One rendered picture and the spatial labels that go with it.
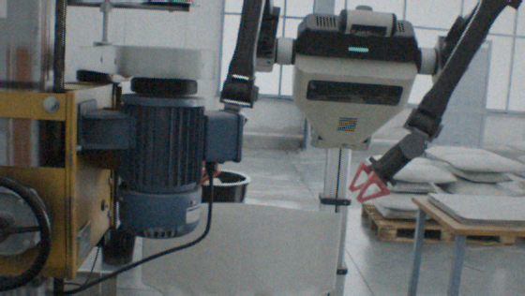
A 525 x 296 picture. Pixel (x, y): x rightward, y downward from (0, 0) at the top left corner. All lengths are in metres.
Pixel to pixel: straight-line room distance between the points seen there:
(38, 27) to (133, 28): 8.56
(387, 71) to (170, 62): 0.97
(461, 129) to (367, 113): 8.33
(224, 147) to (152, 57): 0.22
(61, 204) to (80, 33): 8.77
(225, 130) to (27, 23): 0.38
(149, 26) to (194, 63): 8.51
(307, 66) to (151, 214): 0.90
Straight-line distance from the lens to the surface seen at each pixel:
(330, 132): 1.89
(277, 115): 9.40
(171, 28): 9.40
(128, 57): 0.95
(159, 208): 0.97
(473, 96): 10.17
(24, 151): 0.95
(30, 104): 0.93
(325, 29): 1.72
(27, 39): 0.93
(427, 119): 1.40
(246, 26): 1.29
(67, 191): 0.94
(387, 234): 4.84
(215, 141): 1.01
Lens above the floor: 1.40
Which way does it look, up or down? 9 degrees down
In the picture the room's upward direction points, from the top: 4 degrees clockwise
